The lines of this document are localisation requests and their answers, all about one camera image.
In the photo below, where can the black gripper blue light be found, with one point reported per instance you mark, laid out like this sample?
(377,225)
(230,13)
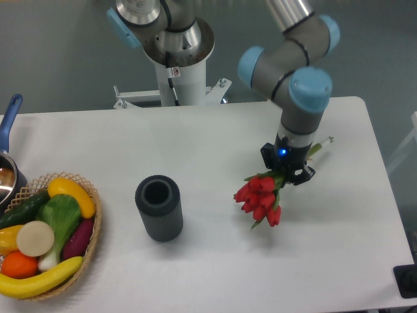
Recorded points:
(284,155)

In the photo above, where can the red tulip bouquet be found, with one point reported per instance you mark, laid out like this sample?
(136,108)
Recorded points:
(260,196)

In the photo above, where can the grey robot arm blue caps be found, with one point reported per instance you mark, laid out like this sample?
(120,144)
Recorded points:
(179,43)

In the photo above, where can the dark grey ribbed vase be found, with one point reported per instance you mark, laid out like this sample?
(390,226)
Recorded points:
(158,201)

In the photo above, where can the black device at right edge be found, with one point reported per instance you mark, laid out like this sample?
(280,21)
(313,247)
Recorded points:
(405,277)

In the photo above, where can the purple sweet potato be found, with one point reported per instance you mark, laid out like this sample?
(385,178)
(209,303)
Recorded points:
(79,241)

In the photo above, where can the green bok choy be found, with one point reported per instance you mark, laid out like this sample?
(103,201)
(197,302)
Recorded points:
(62,214)

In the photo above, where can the yellow squash upper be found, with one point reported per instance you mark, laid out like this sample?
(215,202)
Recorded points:
(61,185)

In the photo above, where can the woven wicker basket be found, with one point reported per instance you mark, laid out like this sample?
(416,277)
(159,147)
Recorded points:
(40,184)

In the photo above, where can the beige round slice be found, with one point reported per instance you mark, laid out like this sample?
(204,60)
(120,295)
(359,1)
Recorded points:
(35,238)

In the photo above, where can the dark green cucumber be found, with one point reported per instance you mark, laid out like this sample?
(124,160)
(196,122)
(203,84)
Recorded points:
(25,211)

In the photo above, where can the orange fruit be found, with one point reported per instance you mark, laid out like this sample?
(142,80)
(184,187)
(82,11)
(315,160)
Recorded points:
(18,265)

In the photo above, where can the yellow bell pepper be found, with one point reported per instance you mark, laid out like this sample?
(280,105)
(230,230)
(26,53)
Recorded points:
(8,239)

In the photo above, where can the long yellow banana squash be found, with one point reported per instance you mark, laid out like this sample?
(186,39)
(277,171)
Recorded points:
(39,284)

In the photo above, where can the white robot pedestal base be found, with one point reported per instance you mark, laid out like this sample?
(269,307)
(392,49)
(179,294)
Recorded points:
(177,86)

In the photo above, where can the blue handled saucepan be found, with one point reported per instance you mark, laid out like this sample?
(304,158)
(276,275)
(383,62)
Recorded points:
(12,179)

